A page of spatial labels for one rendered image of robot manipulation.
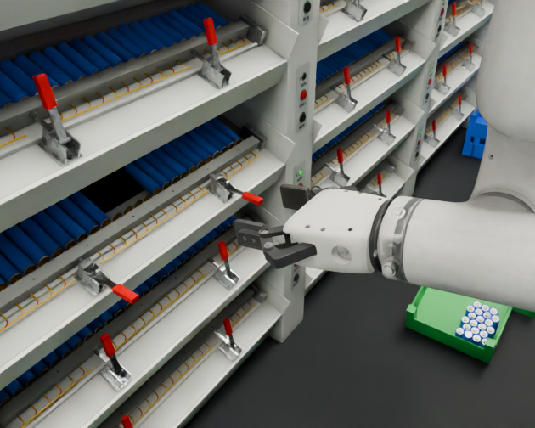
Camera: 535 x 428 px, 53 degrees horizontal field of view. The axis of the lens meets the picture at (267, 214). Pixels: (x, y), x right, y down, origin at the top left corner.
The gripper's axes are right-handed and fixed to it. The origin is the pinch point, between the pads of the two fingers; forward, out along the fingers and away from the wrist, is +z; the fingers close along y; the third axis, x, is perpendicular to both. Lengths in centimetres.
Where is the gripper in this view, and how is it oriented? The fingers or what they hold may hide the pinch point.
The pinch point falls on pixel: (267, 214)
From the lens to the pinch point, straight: 63.2
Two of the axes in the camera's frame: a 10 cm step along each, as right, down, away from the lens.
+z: -8.0, -1.5, 5.8
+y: 5.7, -4.7, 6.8
